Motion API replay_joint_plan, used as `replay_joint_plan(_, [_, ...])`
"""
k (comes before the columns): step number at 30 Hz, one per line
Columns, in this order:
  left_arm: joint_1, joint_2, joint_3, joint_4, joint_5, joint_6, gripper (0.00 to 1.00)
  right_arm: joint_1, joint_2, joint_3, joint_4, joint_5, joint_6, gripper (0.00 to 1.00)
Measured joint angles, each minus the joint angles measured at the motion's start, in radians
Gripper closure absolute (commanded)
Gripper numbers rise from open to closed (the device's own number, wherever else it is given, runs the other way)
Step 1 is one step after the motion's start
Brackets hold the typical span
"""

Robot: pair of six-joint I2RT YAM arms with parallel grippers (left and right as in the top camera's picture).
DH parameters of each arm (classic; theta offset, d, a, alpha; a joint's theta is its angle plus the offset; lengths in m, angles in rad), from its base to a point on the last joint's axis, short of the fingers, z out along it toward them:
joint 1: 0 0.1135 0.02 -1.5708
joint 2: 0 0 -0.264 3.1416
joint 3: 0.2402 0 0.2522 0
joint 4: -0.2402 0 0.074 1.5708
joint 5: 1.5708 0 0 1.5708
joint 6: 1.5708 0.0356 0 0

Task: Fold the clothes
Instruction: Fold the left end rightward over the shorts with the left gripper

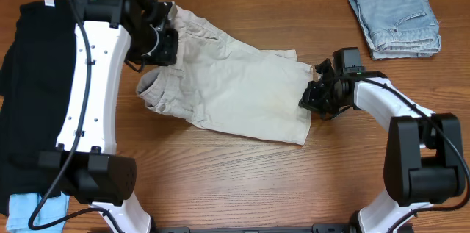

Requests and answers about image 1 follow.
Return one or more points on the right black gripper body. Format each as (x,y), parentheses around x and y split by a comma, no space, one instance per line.
(324,99)

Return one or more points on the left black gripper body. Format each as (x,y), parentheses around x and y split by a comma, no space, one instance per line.
(153,48)

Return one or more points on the beige khaki shorts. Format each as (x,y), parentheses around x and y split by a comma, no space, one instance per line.
(222,84)

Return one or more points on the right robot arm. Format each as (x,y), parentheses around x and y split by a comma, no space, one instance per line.
(424,168)

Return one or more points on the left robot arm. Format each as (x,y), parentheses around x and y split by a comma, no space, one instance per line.
(110,34)

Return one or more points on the folded blue denim jeans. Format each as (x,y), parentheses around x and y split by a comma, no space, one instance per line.
(398,28)

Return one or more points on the black garment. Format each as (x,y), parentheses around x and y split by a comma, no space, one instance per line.
(36,79)

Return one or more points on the light blue garment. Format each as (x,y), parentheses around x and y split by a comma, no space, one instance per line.
(21,206)

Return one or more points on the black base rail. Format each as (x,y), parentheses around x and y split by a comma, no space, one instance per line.
(316,228)

